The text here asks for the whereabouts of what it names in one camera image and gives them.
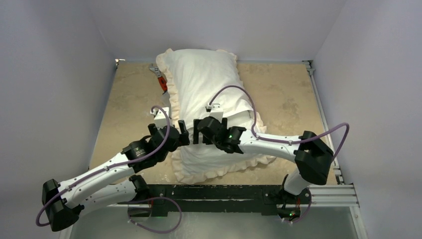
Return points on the clear plastic screw box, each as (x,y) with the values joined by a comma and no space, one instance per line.
(166,93)

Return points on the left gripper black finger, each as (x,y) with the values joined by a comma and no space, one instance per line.
(152,128)
(184,134)

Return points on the aluminium frame rail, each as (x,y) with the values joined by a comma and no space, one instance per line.
(331,195)

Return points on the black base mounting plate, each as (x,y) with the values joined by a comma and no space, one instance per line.
(268,200)

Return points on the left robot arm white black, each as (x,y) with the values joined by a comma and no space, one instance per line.
(113,182)

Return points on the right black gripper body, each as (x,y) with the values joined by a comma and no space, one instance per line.
(199,131)

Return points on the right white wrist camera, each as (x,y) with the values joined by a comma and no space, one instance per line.
(215,110)

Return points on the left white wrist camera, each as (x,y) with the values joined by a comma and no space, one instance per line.
(162,117)

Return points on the red handled adjustable wrench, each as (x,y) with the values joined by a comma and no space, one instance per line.
(162,81)

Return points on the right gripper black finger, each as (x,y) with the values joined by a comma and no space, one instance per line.
(224,123)
(196,132)

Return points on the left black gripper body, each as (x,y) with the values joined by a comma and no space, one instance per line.
(177,144)

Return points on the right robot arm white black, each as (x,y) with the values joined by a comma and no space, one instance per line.
(310,154)

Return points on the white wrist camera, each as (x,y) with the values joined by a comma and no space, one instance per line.
(215,110)
(162,117)

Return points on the grey pillow with cream ruffle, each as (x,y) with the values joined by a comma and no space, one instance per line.
(196,77)

